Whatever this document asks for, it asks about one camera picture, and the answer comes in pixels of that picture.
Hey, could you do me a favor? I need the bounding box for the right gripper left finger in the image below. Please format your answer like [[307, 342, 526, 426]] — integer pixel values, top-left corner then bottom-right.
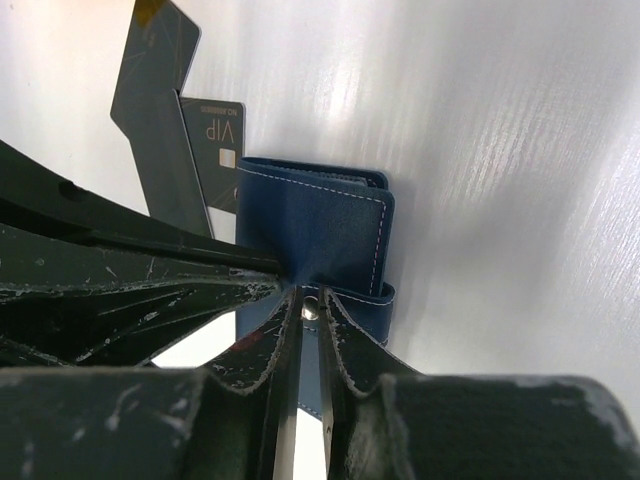
[[199, 288, 303, 479]]

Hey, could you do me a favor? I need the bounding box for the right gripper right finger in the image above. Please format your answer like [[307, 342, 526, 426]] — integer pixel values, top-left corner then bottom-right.
[[318, 287, 417, 479]]

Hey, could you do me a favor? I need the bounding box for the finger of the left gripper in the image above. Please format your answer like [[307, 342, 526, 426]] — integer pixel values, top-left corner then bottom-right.
[[1, 225, 281, 367], [1, 142, 280, 273]]

